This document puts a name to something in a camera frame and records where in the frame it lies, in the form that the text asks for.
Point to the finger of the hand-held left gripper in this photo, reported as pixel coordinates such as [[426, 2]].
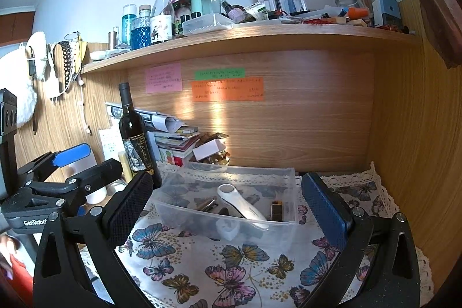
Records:
[[72, 153], [97, 172]]

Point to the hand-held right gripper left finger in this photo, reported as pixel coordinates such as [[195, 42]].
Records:
[[128, 210]]

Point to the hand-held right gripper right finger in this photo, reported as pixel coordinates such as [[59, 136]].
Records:
[[323, 210]]

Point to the dark brown lipstick case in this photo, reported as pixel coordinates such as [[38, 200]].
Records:
[[277, 211]]

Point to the clear plastic bin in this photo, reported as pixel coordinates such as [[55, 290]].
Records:
[[252, 232]]

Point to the silver nail clipper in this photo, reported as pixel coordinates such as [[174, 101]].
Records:
[[207, 205]]

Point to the white handheld device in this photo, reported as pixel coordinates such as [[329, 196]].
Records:
[[238, 203]]

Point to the round metal tin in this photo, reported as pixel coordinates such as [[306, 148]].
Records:
[[117, 187]]

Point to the white paper note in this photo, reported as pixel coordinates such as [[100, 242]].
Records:
[[108, 145]]

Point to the pale yellow tube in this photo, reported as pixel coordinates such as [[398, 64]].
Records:
[[126, 163]]

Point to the dark wine bottle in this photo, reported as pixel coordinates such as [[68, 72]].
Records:
[[137, 138]]

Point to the rolled printed papers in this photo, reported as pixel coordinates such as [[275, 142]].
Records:
[[155, 120]]

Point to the white fluffy cloth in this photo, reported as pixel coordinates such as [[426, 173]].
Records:
[[21, 91]]

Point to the stack of books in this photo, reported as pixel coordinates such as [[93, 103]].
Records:
[[177, 145]]

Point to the butterfly print tablecloth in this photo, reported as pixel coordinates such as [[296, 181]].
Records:
[[252, 275]]

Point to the black adapter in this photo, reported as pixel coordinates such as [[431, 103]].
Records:
[[31, 64]]

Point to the small white box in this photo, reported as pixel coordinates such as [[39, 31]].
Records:
[[207, 149]]

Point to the white dish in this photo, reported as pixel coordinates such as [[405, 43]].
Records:
[[101, 54]]

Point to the gold foil wrappers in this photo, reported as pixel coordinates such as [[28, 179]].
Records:
[[218, 160]]

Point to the pink sticky note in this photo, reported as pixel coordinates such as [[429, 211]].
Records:
[[163, 77]]

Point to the clear glass cup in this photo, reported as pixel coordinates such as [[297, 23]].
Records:
[[74, 37]]

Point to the brown metal tube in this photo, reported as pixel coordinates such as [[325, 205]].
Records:
[[114, 38]]

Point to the brown wooden cabinet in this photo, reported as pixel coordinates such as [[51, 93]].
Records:
[[14, 24]]

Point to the blue patterned glass bottle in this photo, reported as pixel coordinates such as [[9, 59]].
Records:
[[141, 30]]

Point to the teal plastic bottle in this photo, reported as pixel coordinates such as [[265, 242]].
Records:
[[128, 23]]

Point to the orange sticky note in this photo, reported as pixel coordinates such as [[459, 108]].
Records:
[[227, 89]]

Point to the green sticky note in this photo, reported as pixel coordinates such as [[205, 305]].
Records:
[[219, 72]]

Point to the tall clear labelled bottle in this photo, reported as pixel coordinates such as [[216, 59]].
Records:
[[162, 15]]

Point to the wooden shelf board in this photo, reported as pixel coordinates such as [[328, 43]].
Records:
[[288, 33]]

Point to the clear lidded plastic box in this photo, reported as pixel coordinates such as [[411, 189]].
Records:
[[207, 24]]

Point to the pile of small stationery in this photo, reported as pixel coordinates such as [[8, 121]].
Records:
[[317, 17]]

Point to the orange cap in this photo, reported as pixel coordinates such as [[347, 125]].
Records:
[[357, 12]]

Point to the blue pencil sharpener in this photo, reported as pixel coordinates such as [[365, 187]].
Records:
[[388, 10]]

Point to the empty clear glass jar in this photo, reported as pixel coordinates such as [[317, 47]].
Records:
[[346, 1]]

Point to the green and white tube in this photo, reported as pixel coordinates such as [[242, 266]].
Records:
[[256, 10]]

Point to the pink nail polish bottle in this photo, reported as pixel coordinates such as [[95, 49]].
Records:
[[234, 12]]

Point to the striped brown curtain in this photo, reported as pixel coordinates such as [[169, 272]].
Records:
[[433, 5]]

